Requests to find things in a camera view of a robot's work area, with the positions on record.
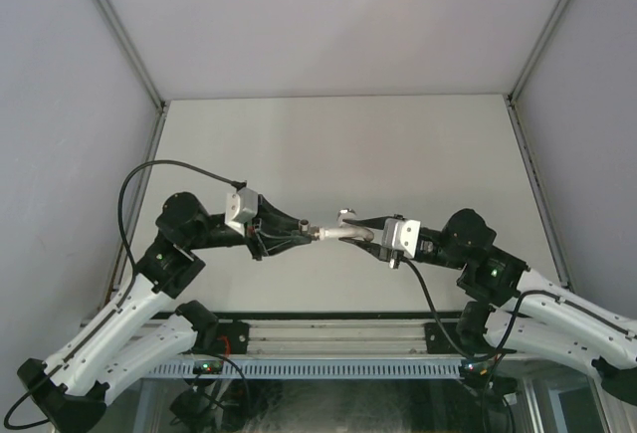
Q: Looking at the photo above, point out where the silver threaded pipe fitting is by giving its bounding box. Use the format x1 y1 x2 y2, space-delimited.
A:
298 219 322 241

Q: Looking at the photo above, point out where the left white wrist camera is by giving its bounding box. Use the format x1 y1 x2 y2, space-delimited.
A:
225 187 259 236

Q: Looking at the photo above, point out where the white plastic water faucet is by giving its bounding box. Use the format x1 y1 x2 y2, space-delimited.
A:
318 208 374 242

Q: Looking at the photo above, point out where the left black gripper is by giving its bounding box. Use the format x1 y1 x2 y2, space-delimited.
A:
185 194 311 261

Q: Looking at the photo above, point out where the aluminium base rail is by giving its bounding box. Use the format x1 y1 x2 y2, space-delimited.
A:
79 309 637 357

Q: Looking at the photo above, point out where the left black camera cable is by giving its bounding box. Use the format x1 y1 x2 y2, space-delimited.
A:
116 159 248 280

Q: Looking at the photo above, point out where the grey slotted cable duct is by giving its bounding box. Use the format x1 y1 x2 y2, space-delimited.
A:
145 357 487 380

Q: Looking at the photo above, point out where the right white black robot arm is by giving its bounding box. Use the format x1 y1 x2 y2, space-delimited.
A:
342 208 636 404

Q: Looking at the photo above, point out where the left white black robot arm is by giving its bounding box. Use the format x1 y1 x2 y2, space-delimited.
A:
17 189 321 432

